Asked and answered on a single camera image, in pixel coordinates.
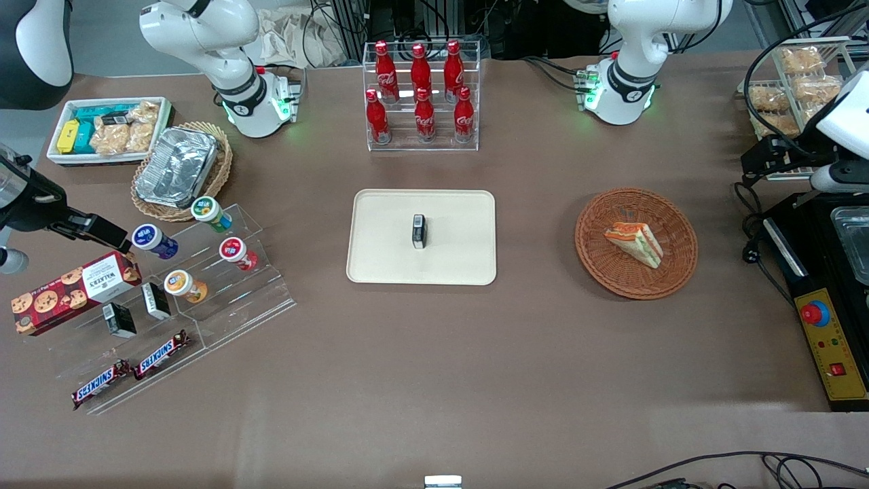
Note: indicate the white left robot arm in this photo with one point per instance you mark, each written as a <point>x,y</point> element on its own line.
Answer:
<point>638,41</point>

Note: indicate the short teal box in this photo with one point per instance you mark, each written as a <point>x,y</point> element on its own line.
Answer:
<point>84,138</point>

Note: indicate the clear bag of pastry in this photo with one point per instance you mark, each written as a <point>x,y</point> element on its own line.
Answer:
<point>818,89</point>
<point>801,60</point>
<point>777,125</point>
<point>768,99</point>

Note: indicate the aluminium frame post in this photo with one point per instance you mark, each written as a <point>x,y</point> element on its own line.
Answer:
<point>354,30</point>

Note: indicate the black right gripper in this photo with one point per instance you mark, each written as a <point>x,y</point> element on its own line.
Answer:
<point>37,209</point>

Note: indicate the white plastic bin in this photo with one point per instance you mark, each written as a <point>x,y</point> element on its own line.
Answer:
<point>54,132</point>

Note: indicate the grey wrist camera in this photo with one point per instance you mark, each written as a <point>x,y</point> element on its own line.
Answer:
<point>12,261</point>
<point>838,178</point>

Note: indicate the red gum bottle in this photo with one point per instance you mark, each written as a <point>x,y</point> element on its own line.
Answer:
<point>234,251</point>

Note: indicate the light oval wicker basket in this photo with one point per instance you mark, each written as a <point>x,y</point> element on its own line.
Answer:
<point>220,170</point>

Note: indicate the brown round wicker basket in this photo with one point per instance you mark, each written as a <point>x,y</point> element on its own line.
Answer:
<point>611,272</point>

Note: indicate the black machine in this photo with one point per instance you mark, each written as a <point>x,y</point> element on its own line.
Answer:
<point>808,272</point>

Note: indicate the clear acrylic stepped display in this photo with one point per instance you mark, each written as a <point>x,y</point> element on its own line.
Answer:
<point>237,302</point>

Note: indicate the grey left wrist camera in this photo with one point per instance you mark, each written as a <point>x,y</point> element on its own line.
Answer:
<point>838,178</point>

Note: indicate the red tartan cookie box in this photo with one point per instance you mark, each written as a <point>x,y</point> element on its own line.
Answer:
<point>68,293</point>

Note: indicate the aluminium foil container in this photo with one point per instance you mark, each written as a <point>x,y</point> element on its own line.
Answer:
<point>175,168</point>

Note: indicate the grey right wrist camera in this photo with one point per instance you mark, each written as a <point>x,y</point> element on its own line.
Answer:
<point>12,261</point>

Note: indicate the beige plastic tray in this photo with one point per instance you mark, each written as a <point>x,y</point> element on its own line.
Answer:
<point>380,238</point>

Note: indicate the Snickers chocolate bar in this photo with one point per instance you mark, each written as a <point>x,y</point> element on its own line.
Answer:
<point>100,384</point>
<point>161,354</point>

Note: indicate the blue gum bottle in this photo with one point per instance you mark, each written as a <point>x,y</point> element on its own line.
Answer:
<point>151,239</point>

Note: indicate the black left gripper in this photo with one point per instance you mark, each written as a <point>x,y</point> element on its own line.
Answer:
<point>781,151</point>

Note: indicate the small silver device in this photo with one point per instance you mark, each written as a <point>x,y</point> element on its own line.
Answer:
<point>442,481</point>

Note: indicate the orange gum bottle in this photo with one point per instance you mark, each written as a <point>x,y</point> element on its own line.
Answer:
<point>180,284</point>

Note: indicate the beige cloth bag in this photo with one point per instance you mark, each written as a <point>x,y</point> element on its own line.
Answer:
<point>292,37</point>

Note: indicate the small black box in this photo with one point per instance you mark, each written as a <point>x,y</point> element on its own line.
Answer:
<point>119,320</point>
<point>419,232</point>
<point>156,301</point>

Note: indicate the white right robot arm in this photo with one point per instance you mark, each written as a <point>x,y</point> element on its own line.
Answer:
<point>204,34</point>

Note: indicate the triangular sandwich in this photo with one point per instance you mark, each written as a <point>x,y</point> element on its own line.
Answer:
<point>637,243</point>

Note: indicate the yellow small box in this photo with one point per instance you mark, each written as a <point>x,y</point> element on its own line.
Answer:
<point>67,138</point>

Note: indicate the steel pan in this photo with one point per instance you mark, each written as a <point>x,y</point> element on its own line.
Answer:
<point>854,244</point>

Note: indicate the small black packet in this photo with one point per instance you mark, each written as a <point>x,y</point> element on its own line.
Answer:
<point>114,119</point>

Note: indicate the red cola bottle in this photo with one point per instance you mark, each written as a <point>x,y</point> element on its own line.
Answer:
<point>425,119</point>
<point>464,115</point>
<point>453,68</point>
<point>421,68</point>
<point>386,75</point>
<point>377,119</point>

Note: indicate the long teal box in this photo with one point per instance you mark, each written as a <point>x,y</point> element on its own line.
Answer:
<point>91,111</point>

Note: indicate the clear acrylic bottle rack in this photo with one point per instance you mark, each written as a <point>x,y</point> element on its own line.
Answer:
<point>407,146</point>

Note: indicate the clear bag of crackers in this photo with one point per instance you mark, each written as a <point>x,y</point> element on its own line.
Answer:
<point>146,111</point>
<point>110,140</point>
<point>141,136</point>

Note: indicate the green gum bottle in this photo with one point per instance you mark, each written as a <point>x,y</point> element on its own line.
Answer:
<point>207,210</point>

